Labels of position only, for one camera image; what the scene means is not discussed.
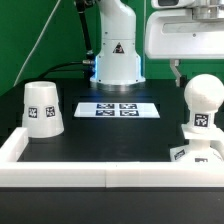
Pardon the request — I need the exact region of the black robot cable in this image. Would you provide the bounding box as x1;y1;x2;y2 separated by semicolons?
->
37;0;98;81

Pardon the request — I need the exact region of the white lamp bulb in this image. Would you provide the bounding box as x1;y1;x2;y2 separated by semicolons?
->
184;74;224;133

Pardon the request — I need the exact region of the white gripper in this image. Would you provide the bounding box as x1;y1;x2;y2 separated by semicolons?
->
145;9;224;87

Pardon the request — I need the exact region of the white marker tag plate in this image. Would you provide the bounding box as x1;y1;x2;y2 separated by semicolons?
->
74;102;160;118

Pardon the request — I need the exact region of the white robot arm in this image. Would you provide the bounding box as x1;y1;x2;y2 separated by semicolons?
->
90;0;224;91

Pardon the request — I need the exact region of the white U-shaped fence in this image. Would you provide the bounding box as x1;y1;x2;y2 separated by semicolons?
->
0;127;224;188

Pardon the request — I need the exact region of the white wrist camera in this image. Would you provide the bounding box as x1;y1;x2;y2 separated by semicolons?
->
151;0;194;9

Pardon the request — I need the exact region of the white lamp base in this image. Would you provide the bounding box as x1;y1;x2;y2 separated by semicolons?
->
170;124;224;163

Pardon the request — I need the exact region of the white lamp shade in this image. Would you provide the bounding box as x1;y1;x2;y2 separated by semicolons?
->
22;81;64;138

